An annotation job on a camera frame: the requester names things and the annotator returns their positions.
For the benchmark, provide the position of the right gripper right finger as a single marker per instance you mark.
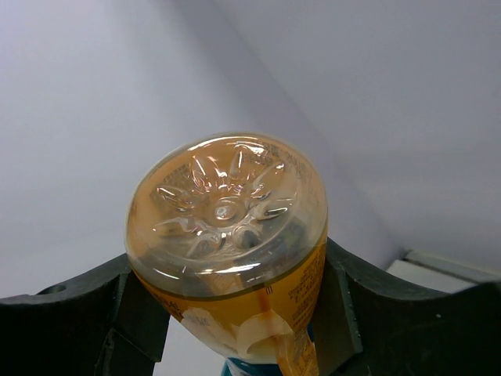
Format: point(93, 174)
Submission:
point(368, 322)

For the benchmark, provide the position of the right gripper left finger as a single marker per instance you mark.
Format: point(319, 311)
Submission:
point(102, 322)

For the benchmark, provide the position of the yellow label clear bottle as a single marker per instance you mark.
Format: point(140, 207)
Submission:
point(229, 236)

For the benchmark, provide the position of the aluminium rail right edge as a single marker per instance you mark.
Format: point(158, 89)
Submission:
point(439, 274)

